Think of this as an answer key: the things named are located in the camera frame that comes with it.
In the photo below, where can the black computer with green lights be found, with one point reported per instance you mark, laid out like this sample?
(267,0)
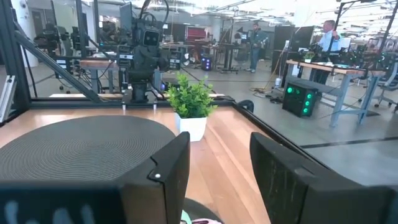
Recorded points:
(300,101)

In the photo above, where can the pink iced donut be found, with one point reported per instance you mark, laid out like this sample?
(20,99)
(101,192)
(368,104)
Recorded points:
(205,221)

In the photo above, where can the person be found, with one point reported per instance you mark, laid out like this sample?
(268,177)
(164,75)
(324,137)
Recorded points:
(256,46)
(330,40)

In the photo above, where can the black background rig frame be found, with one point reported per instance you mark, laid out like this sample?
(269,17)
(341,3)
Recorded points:
(387,31)

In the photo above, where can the dark angled monitor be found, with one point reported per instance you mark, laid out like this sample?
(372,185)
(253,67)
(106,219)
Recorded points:
(303,37)

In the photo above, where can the silver aluminium bar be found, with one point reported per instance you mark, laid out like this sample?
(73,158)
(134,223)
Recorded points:
(7,96)

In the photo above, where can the computer with blue lights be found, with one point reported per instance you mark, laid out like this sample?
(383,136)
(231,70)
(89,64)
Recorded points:
(206,63)

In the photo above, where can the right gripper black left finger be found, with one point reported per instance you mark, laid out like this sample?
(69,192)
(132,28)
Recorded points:
(149,199)

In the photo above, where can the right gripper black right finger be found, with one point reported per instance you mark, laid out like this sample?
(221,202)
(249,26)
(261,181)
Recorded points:
(304,199)

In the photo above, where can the small wooden workbench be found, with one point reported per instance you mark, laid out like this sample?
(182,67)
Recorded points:
(98,64)

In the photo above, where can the green plant in white pot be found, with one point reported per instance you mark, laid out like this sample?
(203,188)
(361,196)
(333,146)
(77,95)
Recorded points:
(191,124)

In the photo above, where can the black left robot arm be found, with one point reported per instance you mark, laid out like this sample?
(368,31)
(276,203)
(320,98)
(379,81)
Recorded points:
(144,71)

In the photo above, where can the round grey woven placemat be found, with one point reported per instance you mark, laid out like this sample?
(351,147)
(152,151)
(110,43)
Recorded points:
(81,146)

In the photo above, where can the wooden table with grey legs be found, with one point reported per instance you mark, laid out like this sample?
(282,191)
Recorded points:
(342,71)

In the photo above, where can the tall black cabinet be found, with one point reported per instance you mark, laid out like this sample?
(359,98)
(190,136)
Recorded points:
(281,40)

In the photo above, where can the grey shallow bowl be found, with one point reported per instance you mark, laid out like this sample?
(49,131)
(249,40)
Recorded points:
(199,210)

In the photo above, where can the red tool cabinet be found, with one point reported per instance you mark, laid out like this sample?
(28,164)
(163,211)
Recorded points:
(196,33)

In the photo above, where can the small plant in white pot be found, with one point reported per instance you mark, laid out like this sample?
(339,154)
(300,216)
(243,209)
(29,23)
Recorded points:
(309,56)

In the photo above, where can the grey office chair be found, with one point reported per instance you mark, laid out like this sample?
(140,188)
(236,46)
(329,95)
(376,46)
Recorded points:
(388,84)

